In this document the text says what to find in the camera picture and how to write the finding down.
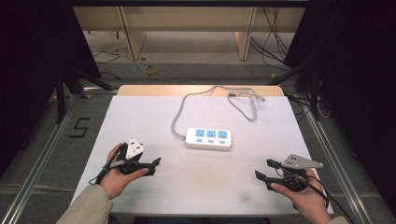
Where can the yellow tape roll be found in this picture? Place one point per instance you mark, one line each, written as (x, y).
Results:
(152, 69)

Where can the person's right hand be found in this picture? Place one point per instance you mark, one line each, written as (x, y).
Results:
(311, 202)

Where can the white table cover sheet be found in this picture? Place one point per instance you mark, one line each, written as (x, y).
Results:
(199, 180)

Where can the beige wooden bench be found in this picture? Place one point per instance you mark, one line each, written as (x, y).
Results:
(193, 20)

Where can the wooden table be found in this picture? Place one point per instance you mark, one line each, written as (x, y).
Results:
(162, 90)

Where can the black metal stand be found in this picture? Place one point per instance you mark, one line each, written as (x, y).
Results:
(306, 81)
(67, 84)

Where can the aluminium floor rail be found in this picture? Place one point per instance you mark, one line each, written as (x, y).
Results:
(40, 168)
(337, 168)

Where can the black curtain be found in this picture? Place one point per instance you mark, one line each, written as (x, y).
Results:
(358, 77)
(31, 77)

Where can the white power strip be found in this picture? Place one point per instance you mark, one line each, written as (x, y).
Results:
(208, 143)

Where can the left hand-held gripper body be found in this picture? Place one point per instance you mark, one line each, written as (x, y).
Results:
(134, 149)

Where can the person's left hand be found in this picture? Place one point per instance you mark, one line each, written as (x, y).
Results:
(113, 180)

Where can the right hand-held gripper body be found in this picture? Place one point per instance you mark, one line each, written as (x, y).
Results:
(300, 162)

